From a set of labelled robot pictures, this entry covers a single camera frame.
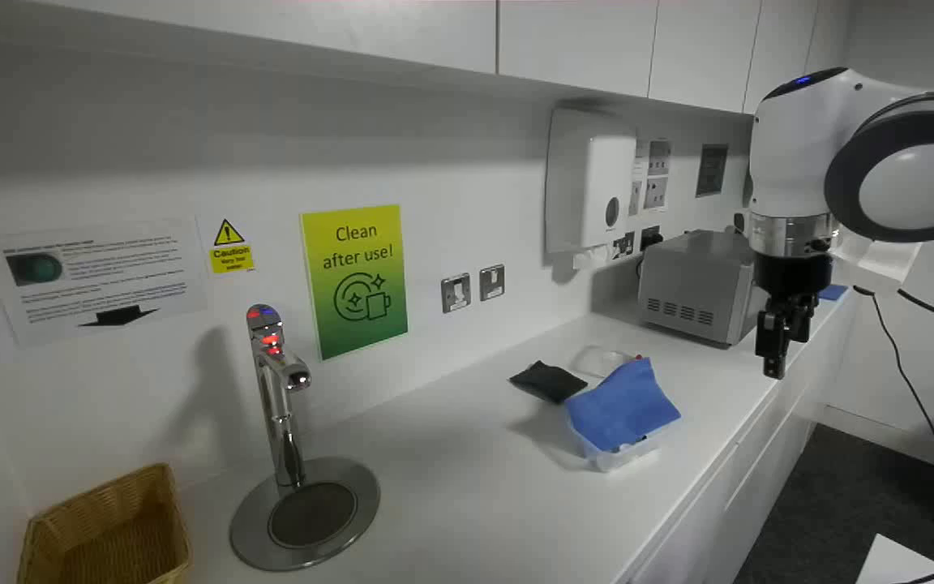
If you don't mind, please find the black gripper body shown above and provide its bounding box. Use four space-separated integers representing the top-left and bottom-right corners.
753 249 834 320

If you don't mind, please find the clear plastic bowl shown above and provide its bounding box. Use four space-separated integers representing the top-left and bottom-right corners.
567 422 672 476

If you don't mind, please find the stainless steel appliance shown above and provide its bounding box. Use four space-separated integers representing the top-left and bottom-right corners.
636 227 767 350

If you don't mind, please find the white base cabinet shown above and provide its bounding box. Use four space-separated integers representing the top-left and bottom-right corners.
617 302 861 584

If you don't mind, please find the clear lidded plastic container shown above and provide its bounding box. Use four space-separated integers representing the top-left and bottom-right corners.
567 341 633 382

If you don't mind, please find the white paper towel dispenser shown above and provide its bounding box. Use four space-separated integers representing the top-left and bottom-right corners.
540 103 643 262

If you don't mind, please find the black cloth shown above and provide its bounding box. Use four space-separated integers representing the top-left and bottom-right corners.
507 361 590 410

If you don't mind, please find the green clean after use poster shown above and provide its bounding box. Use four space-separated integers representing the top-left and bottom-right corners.
298 201 412 364

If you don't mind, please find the round metal drip tray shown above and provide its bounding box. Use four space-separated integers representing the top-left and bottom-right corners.
228 454 381 574

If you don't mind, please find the chrome water tap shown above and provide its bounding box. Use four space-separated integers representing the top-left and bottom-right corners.
244 302 314 494

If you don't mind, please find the yellow warning sign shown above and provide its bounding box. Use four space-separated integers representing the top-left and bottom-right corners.
206 218 259 280

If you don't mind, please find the white instruction sheet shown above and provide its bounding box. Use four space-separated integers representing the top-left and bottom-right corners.
0 222 206 349

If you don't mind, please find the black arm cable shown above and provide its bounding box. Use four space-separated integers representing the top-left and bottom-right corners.
848 238 934 482

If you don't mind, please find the dark wall notice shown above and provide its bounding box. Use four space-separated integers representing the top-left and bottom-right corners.
693 143 732 201

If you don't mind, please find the wall notice with pictures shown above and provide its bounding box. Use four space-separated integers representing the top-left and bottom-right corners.
624 138 674 218

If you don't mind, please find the double wall socket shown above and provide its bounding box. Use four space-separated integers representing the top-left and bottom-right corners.
605 224 667 262

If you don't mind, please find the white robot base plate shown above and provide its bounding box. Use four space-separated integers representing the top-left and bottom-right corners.
853 528 934 584

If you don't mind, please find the white upper wall cabinet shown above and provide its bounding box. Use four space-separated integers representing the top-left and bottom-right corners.
32 0 858 118

